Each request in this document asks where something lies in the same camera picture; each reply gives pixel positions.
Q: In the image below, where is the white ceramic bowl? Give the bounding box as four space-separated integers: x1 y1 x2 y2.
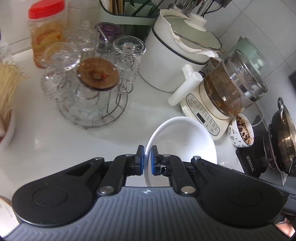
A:
144 116 217 187

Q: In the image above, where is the person's right hand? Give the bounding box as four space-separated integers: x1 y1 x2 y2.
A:
275 218 295 237

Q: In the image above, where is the cream kettle base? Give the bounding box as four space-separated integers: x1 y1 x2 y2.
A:
180 81 232 141

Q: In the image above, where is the floral bowl with residue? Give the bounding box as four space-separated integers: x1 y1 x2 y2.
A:
226 113 254 148

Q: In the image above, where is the black gas stove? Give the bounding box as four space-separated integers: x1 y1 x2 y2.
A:
235 115 296 186

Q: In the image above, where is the amber upturned glass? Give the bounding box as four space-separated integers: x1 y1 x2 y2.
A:
77 57 119 91

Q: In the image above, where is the glass kettle with tea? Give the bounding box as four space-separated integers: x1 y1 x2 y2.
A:
204 50 267 118

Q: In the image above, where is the black wok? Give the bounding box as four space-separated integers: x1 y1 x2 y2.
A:
263 97 295 175

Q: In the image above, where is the bowl with onion slices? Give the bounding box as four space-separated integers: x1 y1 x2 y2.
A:
1 109 16 152

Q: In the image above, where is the white cooking pot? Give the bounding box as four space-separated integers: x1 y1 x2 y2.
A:
139 9 222 106

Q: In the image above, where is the purple upturned glass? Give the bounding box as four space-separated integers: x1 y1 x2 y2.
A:
95 22 123 54

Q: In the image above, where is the dry noodle bundle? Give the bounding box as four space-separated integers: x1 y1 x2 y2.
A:
1 62 28 126

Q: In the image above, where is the green utensil holder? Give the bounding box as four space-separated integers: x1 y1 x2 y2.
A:
98 1 158 26

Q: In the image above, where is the red lid plastic jar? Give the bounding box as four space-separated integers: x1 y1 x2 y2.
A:
28 0 66 68

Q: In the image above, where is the wire glass rack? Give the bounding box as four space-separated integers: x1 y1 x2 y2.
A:
41 27 146 128

